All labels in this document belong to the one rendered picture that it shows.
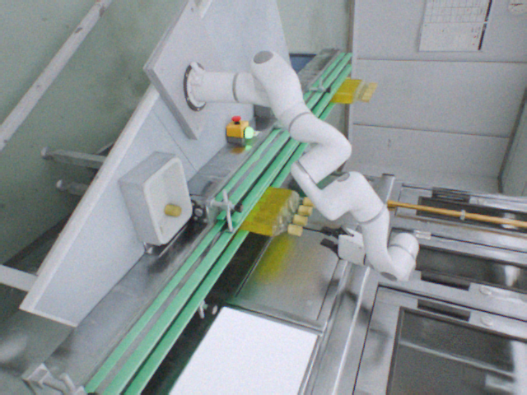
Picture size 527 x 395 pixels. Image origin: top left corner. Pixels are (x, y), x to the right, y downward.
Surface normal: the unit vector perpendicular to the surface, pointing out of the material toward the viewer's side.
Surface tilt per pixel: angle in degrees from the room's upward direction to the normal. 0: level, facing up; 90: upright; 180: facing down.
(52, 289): 0
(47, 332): 90
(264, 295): 90
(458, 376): 90
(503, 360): 90
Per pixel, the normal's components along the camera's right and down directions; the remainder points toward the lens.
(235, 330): -0.08, -0.82
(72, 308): 0.92, 0.16
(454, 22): -0.39, 0.55
